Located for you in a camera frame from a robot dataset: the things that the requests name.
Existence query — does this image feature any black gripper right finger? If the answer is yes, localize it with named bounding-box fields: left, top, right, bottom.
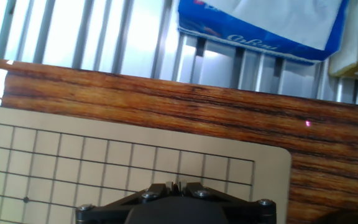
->
left=178, top=180, right=277, bottom=224

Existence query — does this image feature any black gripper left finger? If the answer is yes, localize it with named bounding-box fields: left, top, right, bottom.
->
left=75, top=181, right=175, bottom=224

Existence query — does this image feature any beige go board mat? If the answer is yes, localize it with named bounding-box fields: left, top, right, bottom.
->
left=0, top=105, right=292, bottom=224

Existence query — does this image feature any blue tissue pack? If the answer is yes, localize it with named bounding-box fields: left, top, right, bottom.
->
left=177, top=0, right=350, bottom=65

